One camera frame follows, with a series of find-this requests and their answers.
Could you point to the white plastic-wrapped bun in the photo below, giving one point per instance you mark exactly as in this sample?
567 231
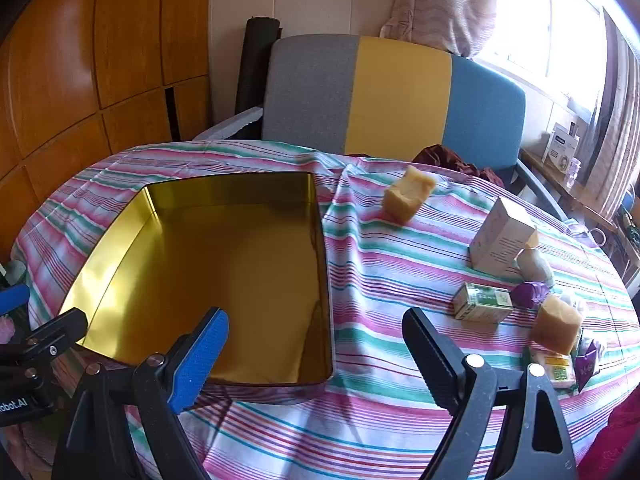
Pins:
535 265
574 302

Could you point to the white carton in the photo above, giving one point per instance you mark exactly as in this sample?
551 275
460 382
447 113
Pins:
495 240

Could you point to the window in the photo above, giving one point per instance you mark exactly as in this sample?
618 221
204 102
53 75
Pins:
540 20

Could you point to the black rolled mat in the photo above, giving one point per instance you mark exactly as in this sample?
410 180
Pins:
252 60

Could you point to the grey yellow blue armchair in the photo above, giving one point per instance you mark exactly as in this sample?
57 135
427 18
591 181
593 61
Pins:
400 95

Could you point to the purple snack packet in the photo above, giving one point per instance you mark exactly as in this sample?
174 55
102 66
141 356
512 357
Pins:
587 365
530 294

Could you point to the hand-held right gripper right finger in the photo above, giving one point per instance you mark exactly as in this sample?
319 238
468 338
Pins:
435 360

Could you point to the yellow sponge cake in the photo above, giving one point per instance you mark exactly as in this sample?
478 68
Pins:
532 240
555 325
407 195

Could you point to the white blue product box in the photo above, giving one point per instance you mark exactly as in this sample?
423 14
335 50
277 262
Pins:
560 145

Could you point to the gold tin box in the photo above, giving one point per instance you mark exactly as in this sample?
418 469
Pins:
225 260

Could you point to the wooden side table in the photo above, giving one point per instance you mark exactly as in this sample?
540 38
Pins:
545 166

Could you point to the small green box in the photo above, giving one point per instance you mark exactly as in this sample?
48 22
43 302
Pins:
480 302

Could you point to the pink patterned curtain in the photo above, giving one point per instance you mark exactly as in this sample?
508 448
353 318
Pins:
440 0

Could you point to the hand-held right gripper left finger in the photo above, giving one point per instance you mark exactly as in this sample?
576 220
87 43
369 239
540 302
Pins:
200 355

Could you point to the dark red cloth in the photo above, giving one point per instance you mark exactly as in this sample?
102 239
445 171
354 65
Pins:
445 157

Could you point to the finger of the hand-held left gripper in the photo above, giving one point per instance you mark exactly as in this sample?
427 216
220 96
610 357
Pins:
60 330
12 298

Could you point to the striped beige curtain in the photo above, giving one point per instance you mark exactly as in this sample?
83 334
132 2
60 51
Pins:
620 135

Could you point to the wooden wardrobe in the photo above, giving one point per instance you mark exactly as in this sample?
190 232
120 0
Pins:
100 60

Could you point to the yellow green packet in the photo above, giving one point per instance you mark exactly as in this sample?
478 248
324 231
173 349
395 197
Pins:
555 370

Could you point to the striped tablecloth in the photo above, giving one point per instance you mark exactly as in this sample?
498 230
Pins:
375 270

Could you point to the green bag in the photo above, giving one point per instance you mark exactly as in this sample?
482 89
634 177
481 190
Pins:
12 272

